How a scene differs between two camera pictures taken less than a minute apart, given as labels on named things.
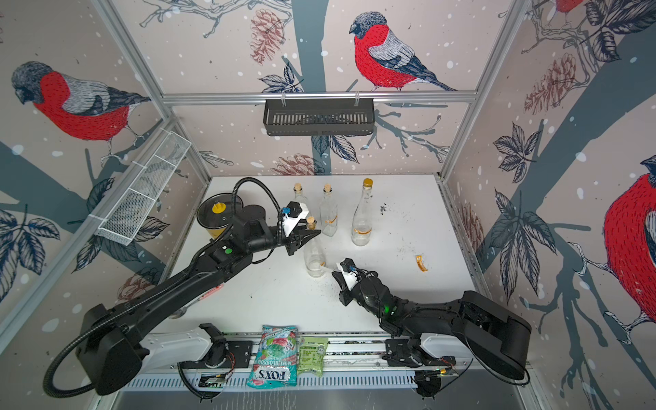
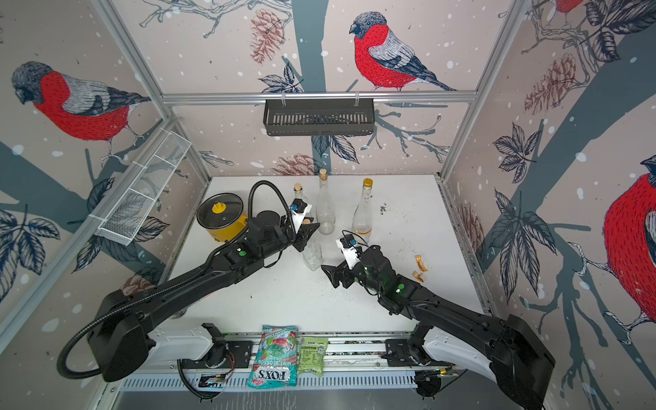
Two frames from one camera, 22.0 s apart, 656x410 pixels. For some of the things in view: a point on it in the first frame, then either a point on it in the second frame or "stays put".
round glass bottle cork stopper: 313,254 to 325,207
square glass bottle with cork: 299,196 stays put
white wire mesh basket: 128,210 stays put
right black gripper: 346,297 to 336,277
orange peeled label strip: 420,263 stays put
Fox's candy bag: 275,363 stays put
